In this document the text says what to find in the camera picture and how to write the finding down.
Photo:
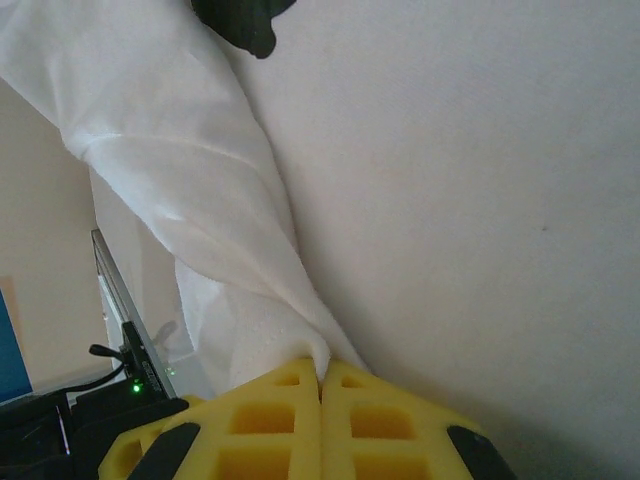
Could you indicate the folded black t-shirt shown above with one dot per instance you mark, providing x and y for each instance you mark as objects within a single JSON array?
[{"x": 245, "y": 25}]

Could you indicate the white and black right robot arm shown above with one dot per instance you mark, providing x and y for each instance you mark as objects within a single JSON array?
[{"x": 30, "y": 440}]

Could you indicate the long aluminium frame rail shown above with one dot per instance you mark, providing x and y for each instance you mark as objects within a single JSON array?
[{"x": 112, "y": 280}]

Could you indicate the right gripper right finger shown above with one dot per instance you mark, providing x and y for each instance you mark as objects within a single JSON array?
[{"x": 390, "y": 425}]

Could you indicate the white t-shirt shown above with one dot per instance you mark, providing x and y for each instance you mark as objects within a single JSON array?
[{"x": 175, "y": 175}]

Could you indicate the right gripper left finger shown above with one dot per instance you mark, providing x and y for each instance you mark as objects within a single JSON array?
[{"x": 260, "y": 425}]

